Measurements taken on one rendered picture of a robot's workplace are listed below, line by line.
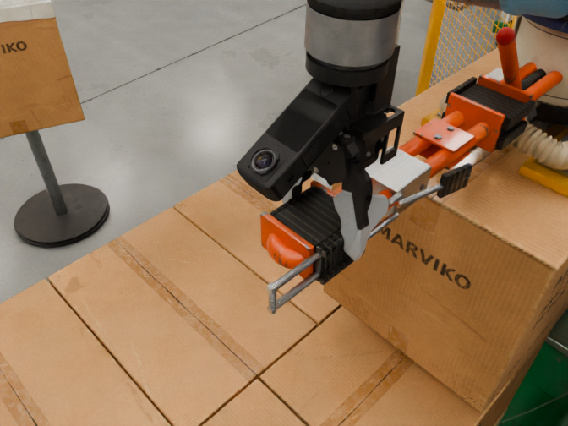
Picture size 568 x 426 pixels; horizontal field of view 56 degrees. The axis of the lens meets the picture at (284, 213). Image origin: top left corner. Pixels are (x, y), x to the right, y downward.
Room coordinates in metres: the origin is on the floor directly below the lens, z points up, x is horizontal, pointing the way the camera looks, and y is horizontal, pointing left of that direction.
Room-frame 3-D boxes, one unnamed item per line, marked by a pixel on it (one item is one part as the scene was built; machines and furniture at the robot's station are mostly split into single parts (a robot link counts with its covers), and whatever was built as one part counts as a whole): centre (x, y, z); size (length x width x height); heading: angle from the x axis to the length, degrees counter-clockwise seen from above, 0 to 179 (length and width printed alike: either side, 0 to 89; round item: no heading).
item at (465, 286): (0.83, -0.44, 0.87); 0.60 x 0.40 x 0.40; 134
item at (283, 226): (0.42, -0.03, 1.20); 0.08 x 0.07 x 0.05; 134
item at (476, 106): (0.66, -0.29, 1.20); 0.10 x 0.08 x 0.06; 44
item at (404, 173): (0.51, -0.13, 1.20); 0.07 x 0.07 x 0.04; 44
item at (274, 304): (0.42, -0.11, 1.20); 0.31 x 0.03 x 0.05; 134
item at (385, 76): (0.43, -0.06, 1.34); 0.09 x 0.08 x 0.12; 134
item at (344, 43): (0.43, -0.05, 1.42); 0.08 x 0.08 x 0.05
